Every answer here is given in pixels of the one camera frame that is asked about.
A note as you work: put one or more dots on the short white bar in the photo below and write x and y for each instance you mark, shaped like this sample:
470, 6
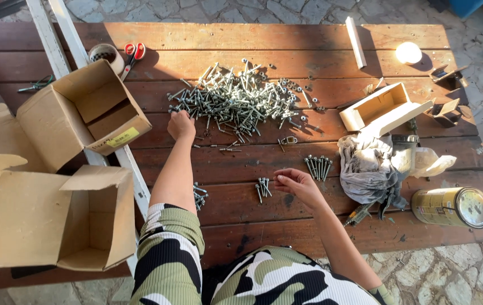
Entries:
355, 42

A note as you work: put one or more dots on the flat cardboard sheet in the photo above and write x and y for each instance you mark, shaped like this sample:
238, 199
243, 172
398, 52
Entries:
0, 135

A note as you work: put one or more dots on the person's camouflage clothing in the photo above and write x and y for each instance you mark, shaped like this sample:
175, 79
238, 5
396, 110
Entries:
173, 262

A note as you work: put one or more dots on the green black power tool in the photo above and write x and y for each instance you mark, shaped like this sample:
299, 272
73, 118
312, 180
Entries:
358, 215

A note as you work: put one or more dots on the small bunch of screws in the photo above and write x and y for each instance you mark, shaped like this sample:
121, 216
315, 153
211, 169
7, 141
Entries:
263, 187
199, 196

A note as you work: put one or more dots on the person's right fingers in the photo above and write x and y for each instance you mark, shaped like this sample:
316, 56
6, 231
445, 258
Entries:
284, 178

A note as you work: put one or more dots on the gold metal can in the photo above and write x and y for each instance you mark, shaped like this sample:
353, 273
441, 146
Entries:
451, 207

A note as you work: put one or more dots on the white plastic bag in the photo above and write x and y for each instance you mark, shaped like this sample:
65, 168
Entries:
431, 163

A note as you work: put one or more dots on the small metal clip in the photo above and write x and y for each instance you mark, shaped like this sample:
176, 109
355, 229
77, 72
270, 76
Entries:
289, 140

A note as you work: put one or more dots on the small open cardboard box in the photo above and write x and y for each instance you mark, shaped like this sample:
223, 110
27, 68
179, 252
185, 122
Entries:
381, 111

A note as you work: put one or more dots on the open cardboard box yellow label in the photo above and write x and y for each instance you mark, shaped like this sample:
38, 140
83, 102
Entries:
80, 116

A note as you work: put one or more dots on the roll of packing tape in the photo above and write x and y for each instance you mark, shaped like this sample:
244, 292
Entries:
107, 56

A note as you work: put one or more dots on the row of sorted long screws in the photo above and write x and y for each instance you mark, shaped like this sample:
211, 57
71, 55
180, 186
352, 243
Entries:
318, 166

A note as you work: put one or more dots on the person's left fingers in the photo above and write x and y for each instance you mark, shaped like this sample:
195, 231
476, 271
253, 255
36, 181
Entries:
174, 114

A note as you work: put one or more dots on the person's left hand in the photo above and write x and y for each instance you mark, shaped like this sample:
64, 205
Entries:
181, 126

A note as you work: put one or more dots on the grey cloth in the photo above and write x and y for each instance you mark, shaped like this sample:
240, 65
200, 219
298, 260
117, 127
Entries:
366, 169

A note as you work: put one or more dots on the round white lid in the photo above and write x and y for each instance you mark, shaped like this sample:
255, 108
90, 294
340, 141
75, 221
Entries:
408, 53

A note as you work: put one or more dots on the few loose screws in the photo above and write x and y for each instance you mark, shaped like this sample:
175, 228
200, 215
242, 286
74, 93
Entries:
229, 148

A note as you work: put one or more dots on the white metal profile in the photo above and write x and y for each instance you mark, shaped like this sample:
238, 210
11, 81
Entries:
49, 40
133, 178

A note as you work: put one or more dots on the person's right hand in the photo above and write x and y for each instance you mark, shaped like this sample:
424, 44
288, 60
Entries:
305, 188

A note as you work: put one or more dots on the blue container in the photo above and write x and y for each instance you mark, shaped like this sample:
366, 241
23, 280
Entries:
468, 6

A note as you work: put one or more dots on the large open cardboard box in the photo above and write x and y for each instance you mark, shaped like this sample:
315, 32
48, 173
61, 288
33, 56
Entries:
51, 216

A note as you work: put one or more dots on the large pile of silver screws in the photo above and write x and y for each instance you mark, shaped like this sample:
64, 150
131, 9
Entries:
237, 99

